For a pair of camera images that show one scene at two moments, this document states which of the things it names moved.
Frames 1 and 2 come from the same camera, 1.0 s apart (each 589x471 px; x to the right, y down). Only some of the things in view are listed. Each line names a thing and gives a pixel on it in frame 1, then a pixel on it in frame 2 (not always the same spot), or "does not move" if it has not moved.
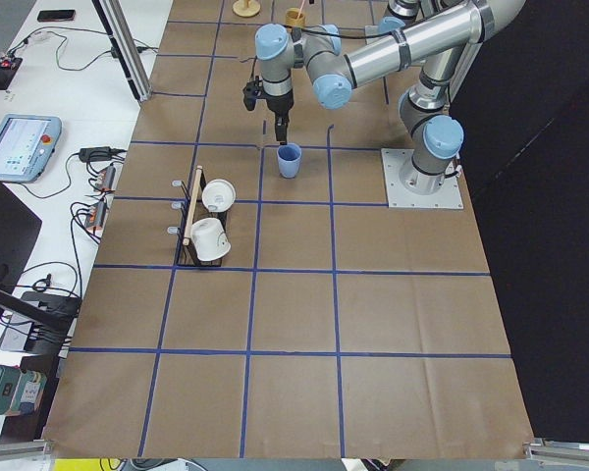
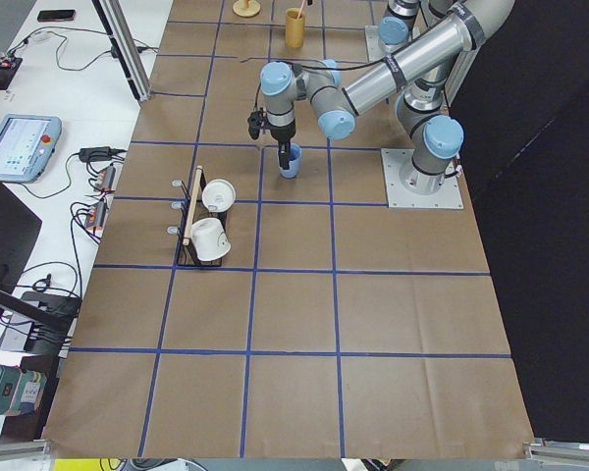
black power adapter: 95,154 does not move
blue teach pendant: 22,147 does not move
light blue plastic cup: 289,160 does not move
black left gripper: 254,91 → 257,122
